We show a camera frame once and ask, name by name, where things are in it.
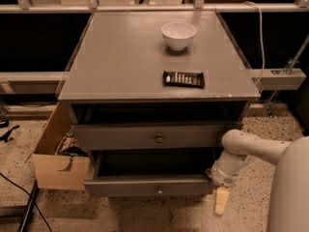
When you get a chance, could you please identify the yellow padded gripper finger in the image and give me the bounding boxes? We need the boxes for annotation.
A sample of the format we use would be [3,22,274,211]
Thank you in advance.
[214,187,230,216]

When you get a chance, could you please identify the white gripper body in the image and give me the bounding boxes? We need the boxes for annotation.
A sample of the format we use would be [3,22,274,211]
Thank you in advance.
[206,163,238,188]

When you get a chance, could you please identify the grey drawer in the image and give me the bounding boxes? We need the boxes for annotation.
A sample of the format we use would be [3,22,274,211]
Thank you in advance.
[84,148,221,197]
[71,122,242,150]

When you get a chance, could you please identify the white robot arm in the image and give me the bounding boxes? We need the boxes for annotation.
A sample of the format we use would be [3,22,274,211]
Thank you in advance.
[206,130,309,232]

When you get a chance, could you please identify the grey top drawer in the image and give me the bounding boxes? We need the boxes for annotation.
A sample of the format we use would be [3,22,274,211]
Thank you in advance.
[71,122,242,150]

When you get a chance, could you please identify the grey drawer cabinet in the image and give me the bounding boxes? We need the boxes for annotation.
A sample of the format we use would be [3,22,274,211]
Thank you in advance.
[57,11,261,197]

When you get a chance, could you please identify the dark snack bar wrapper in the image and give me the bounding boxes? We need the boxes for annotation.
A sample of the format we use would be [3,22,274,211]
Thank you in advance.
[163,71,205,89]

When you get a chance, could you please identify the white bowl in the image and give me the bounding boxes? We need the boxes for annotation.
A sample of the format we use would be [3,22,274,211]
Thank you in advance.
[161,22,196,50]

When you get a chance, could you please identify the snack bags in box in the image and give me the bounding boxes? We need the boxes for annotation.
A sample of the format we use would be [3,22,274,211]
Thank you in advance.
[56,130,87,157]

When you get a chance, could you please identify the cardboard box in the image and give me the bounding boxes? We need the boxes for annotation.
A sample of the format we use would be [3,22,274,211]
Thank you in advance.
[32,103,90,190]

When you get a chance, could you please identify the black floor bar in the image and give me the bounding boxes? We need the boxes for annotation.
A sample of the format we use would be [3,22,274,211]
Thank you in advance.
[17,182,39,232]

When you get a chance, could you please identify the black clamp tool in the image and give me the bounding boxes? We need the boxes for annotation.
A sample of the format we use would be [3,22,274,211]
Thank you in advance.
[0,125,19,143]

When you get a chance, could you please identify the metal railing frame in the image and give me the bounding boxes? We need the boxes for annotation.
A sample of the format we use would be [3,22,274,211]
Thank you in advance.
[0,0,309,95]

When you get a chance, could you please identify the white hanging cable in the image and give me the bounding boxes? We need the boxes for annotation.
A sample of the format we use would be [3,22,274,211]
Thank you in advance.
[242,1,267,87]

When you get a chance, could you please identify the black floor cable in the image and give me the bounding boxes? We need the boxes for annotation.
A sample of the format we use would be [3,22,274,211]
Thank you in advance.
[0,171,53,232]

